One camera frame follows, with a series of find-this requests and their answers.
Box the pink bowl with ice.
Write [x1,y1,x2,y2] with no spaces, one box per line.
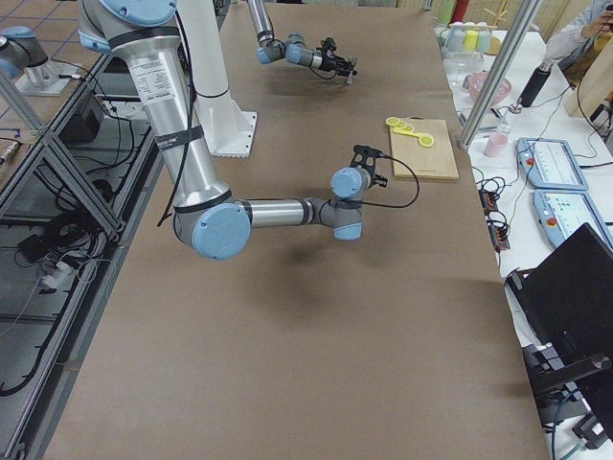
[463,71,512,105]

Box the pink plastic cup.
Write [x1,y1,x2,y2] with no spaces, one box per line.
[484,132,508,158]

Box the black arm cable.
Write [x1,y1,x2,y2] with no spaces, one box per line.
[356,151,421,209]

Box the silver kitchen scale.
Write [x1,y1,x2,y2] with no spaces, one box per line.
[458,105,505,131]

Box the black water bottle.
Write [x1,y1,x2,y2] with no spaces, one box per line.
[517,60,554,107]

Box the small clear glass bottle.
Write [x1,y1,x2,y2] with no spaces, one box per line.
[496,103,523,139]

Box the far blue teach pendant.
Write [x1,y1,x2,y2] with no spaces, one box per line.
[515,137,588,191]

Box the lemon slice on knife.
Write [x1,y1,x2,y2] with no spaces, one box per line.
[419,136,434,148]

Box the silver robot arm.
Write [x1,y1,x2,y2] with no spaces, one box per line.
[247,0,357,84]
[79,1,387,260]

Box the near blue teach pendant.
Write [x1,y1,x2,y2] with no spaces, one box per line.
[533,189,612,248]

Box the bamboo cutting board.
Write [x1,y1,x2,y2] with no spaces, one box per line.
[388,118,459,180]

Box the aluminium frame post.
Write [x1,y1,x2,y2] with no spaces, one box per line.
[458,0,542,150]

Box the black computer monitor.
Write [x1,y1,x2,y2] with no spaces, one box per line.
[506,223,612,436]

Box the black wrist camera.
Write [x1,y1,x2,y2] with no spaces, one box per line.
[321,37,337,53]

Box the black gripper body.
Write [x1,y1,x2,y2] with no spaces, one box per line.
[320,47,345,77]
[352,151,381,187]

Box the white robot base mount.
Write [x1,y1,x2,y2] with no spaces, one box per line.
[195,94,258,158]

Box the blue teach pendant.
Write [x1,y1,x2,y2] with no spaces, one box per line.
[533,189,612,248]
[515,137,588,191]

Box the yellow plastic knife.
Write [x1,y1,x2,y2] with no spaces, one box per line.
[392,127,434,143]

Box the wine glass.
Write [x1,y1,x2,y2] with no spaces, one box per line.
[449,54,472,87]

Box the lemon slice top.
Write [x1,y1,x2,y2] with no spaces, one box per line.
[385,116,400,127]

